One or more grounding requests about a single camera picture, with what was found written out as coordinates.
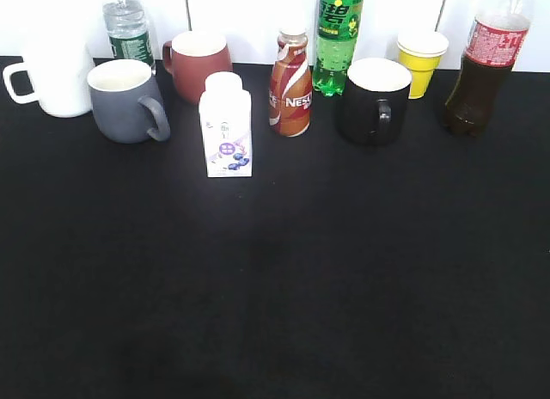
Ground white ceramic mug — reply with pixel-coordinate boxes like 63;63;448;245
3;34;95;118

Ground cola bottle red label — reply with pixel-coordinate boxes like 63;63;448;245
443;0;535;137

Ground green Sprite bottle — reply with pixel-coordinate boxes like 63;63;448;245
313;0;364;97

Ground yellow paper cup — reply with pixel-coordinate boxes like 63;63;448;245
397;30;449;99

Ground white blueberry yogurt carton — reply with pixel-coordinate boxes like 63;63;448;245
199;71;253;178

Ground brown Nescafe coffee bottle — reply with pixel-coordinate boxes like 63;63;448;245
268;25;313;138

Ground black ceramic mug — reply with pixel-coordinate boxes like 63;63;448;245
336;58;412;146

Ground brown-red ceramic mug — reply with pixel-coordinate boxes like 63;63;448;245
162;31;233;104

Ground grey ceramic mug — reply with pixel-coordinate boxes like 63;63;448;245
87;59;171;144

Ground clear water bottle green label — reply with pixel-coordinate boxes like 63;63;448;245
102;0;156;74

